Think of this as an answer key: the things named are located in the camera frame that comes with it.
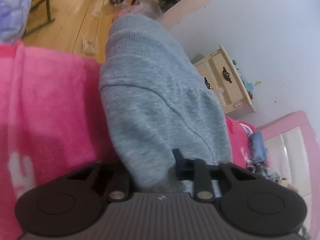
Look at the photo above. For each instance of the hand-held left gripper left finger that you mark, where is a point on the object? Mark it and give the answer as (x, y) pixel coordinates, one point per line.
(121, 182)

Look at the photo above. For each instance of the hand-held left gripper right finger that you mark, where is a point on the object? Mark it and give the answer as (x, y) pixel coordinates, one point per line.
(178, 155)

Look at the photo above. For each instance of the grey sweatshirt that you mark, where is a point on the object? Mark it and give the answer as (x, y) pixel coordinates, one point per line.
(155, 100)

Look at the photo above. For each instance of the blue denim garment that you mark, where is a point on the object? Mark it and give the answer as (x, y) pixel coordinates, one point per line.
(257, 145)

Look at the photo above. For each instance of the cream nightstand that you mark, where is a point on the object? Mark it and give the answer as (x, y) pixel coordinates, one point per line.
(225, 87)

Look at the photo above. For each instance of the blue paper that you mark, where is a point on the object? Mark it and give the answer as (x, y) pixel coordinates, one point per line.
(247, 83)

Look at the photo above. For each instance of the pink floral bed blanket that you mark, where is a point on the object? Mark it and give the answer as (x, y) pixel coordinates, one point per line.
(50, 110)

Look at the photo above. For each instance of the pink and cream headboard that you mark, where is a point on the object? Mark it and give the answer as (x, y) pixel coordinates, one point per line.
(295, 142)

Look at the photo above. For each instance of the dark green metal stand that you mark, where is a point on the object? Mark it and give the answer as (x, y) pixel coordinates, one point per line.
(48, 7)

